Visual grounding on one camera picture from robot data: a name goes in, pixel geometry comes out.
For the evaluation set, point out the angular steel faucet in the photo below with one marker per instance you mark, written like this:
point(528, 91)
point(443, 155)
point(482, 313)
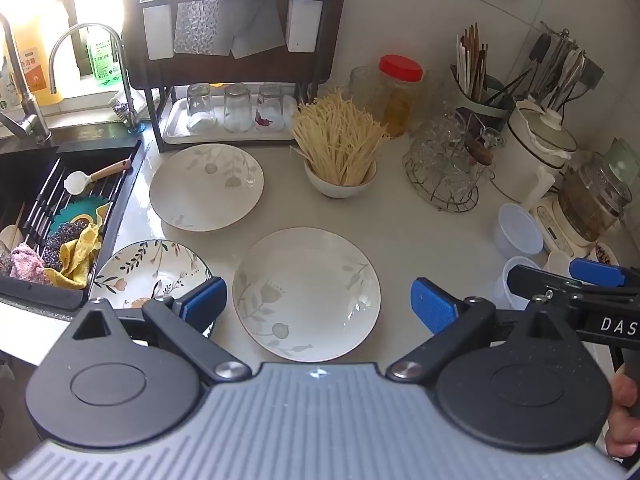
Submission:
point(22, 100)

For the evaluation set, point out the purple scrub sponge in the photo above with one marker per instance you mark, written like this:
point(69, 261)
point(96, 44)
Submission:
point(62, 240)

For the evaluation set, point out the white electric cooking pot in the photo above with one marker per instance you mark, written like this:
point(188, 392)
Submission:
point(530, 155)

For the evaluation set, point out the hanging utensil rack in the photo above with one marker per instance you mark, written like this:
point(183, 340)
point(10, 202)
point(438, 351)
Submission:
point(560, 67)

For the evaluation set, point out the dish brush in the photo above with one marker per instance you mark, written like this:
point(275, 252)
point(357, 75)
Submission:
point(120, 110)

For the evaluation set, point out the yellow detergent bottle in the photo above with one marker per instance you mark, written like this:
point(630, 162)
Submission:
point(37, 65)

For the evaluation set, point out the glass pitcher wooden lid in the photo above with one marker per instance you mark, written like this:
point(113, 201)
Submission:
point(477, 152)

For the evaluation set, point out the translucent plastic bowl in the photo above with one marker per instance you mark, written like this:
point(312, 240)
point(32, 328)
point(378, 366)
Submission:
point(517, 230)
point(515, 275)

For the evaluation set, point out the textured glass tumbler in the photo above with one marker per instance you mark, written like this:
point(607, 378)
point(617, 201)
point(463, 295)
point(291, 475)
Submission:
point(437, 95)
point(365, 87)

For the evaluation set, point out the small patterned dish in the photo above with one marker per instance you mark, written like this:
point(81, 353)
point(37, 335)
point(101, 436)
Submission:
point(606, 254)

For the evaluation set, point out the white ceramic bowl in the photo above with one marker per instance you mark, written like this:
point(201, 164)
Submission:
point(559, 262)

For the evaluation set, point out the tray of glass jars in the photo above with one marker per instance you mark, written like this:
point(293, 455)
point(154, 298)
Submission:
point(172, 127)

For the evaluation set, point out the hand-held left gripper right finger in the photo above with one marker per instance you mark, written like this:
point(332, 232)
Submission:
point(432, 306)

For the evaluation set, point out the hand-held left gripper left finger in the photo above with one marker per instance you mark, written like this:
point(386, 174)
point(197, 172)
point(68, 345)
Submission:
point(205, 300)

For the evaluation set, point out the person's right hand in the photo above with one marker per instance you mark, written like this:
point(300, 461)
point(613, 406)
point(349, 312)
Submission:
point(622, 410)

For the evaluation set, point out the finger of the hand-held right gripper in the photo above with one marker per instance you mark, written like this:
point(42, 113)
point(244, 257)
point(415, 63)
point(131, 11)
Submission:
point(597, 271)
point(535, 280)

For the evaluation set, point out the white bowl of noodles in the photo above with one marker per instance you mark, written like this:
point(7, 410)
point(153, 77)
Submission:
point(337, 132)

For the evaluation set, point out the green detergent bottle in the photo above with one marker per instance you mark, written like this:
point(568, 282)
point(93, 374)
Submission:
point(102, 57)

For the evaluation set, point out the clear glass red mark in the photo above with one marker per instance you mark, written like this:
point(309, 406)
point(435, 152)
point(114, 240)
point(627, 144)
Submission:
point(270, 107)

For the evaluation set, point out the grey cutting board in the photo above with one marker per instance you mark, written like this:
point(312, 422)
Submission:
point(257, 25)

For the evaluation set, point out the glass electric kettle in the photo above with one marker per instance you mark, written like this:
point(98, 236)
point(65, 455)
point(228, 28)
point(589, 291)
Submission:
point(590, 200)

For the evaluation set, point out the black roll-up drain rack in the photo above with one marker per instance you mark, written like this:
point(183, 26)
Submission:
point(50, 190)

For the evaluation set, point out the white plate colourful floral print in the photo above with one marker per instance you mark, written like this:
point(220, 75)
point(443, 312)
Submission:
point(145, 272)

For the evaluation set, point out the pink scrub cloth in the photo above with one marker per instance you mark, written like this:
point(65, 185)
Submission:
point(29, 265)

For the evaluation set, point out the curved steel faucet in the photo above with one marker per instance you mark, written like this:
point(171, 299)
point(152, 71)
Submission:
point(125, 75)

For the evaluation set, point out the white cutlery holder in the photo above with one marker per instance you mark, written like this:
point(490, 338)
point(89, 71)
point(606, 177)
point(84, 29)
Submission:
point(158, 32)
point(303, 25)

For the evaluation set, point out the bundle of chopsticks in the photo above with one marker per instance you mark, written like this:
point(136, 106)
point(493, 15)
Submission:
point(472, 60)

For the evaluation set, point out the dark metal dish rack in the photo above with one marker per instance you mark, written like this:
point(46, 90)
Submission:
point(320, 70)

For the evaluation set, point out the textured glass cutting board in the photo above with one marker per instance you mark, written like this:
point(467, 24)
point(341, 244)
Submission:
point(200, 20)

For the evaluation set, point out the green chopstick holder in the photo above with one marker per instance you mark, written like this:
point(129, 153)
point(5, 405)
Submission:
point(492, 107)

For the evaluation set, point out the white plate grey leaf print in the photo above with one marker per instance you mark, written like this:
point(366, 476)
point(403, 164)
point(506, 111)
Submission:
point(206, 187)
point(306, 292)

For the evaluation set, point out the teal silicone mat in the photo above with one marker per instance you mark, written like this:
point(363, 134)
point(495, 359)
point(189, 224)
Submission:
point(75, 208)

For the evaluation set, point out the black kitchen sink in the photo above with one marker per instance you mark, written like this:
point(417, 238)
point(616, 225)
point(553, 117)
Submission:
point(75, 145)

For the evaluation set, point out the set of clear glass cups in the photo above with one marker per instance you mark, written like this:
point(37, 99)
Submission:
point(440, 150)

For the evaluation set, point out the white bowl holding noodles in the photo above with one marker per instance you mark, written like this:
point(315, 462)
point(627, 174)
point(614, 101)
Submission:
point(340, 189)

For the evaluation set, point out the clear drinking glass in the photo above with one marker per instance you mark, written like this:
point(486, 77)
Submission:
point(201, 107)
point(237, 109)

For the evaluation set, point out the purple glass cup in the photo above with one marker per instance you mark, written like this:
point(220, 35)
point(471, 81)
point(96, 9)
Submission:
point(469, 121)

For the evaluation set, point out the yellow dish cloth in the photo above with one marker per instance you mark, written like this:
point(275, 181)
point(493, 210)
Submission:
point(80, 252)

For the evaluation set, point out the red lid plastic jar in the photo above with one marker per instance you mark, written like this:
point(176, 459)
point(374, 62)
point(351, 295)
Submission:
point(400, 95)

